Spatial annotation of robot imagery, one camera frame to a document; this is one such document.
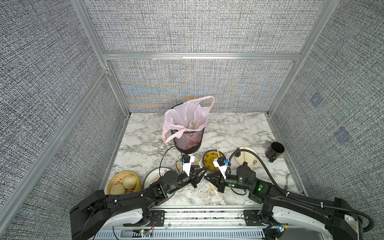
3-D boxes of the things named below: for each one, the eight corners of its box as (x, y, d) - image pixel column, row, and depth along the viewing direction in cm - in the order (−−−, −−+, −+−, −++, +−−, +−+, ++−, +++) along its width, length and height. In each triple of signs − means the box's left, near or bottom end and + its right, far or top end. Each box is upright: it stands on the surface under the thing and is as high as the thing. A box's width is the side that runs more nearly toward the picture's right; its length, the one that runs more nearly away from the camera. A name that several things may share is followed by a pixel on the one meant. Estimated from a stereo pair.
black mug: (268, 164, 94) (275, 157, 87) (263, 149, 101) (269, 141, 94) (281, 164, 94) (288, 157, 87) (275, 149, 101) (281, 141, 94)
